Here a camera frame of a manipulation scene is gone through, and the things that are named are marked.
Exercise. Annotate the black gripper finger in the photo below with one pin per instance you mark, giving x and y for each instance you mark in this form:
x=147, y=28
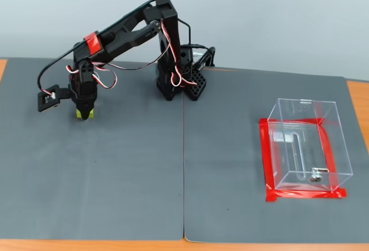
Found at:
x=85, y=112

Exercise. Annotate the red tape band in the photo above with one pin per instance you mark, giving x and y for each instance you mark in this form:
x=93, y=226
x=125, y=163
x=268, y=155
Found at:
x=93, y=43

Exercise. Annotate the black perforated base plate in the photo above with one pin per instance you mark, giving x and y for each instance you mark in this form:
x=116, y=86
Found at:
x=197, y=82

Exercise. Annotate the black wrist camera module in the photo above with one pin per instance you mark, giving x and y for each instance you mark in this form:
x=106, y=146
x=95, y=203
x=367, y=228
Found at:
x=47, y=101

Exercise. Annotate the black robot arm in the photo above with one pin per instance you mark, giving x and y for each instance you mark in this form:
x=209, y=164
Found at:
x=167, y=31

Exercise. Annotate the transparent acrylic box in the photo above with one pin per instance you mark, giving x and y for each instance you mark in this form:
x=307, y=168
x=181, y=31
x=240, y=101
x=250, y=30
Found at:
x=305, y=147

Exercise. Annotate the green lego block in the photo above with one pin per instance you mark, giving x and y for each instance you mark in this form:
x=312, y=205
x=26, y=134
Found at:
x=91, y=114

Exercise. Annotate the red tape strip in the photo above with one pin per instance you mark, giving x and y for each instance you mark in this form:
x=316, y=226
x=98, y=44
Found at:
x=302, y=195
x=294, y=120
x=268, y=158
x=328, y=155

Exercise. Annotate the gray mat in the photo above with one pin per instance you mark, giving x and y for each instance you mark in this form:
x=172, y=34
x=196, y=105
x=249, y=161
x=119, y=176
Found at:
x=86, y=176
x=230, y=176

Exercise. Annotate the silver metal box lock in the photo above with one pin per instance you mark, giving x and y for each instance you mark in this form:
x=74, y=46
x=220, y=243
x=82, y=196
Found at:
x=316, y=176

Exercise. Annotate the black table clamp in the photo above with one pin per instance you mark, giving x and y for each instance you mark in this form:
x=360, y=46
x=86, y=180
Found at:
x=212, y=53

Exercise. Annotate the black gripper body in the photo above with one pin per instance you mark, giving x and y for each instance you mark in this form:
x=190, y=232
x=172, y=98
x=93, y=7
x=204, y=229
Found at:
x=85, y=102

